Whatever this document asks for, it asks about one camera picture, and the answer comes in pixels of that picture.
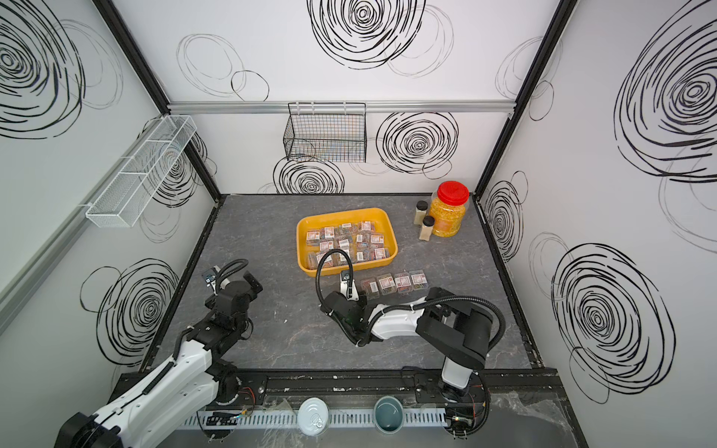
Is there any clear paper clip box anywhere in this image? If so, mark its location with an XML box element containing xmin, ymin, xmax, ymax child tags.
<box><xmin>376</xmin><ymin>274</ymin><xmax>397</xmax><ymax>296</ymax></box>
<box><xmin>394</xmin><ymin>272</ymin><xmax>413</xmax><ymax>294</ymax></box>
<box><xmin>360</xmin><ymin>278</ymin><xmax>381</xmax><ymax>300</ymax></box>
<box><xmin>409</xmin><ymin>270</ymin><xmax>429</xmax><ymax>290</ymax></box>

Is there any yellow plastic storage tray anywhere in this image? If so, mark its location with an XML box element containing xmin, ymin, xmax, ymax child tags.
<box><xmin>296</xmin><ymin>207</ymin><xmax>399</xmax><ymax>277</ymax></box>

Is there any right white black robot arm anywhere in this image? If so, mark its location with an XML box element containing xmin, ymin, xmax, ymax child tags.
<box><xmin>317</xmin><ymin>287</ymin><xmax>506</xmax><ymax>401</ymax></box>

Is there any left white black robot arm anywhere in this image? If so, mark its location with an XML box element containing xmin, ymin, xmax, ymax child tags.
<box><xmin>54</xmin><ymin>272</ymin><xmax>263</xmax><ymax>447</ymax></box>

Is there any grey green cup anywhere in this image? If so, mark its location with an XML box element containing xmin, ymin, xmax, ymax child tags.
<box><xmin>373</xmin><ymin>396</ymin><xmax>404</xmax><ymax>435</ymax></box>

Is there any front black cap spice bottle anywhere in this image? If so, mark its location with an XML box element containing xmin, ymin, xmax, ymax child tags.
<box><xmin>419</xmin><ymin>216</ymin><xmax>435</xmax><ymax>242</ymax></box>

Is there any black cap spice bottle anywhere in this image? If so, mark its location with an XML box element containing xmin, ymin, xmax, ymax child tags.
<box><xmin>414</xmin><ymin>201</ymin><xmax>429</xmax><ymax>226</ymax></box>
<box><xmin>419</xmin><ymin>216</ymin><xmax>435</xmax><ymax>242</ymax></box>

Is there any rear black cap spice bottle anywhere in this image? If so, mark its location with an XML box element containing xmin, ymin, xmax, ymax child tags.
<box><xmin>414</xmin><ymin>201</ymin><xmax>429</xmax><ymax>226</ymax></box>

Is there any red lid corn jar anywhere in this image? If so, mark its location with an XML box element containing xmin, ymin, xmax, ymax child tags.
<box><xmin>429</xmin><ymin>180</ymin><xmax>470</xmax><ymax>237</ymax></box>

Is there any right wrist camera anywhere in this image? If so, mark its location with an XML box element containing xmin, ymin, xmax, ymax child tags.
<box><xmin>340</xmin><ymin>270</ymin><xmax>360</xmax><ymax>302</ymax></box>

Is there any white slotted cable duct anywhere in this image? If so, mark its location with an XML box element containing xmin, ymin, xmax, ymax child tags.
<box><xmin>179</xmin><ymin>408</ymin><xmax>447</xmax><ymax>431</ymax></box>

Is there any black wire wall basket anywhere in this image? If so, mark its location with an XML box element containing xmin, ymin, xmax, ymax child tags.
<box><xmin>283</xmin><ymin>102</ymin><xmax>368</xmax><ymax>162</ymax></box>

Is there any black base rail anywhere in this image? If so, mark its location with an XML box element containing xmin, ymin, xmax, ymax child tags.
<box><xmin>111</xmin><ymin>368</ymin><xmax>564</xmax><ymax>407</ymax></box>

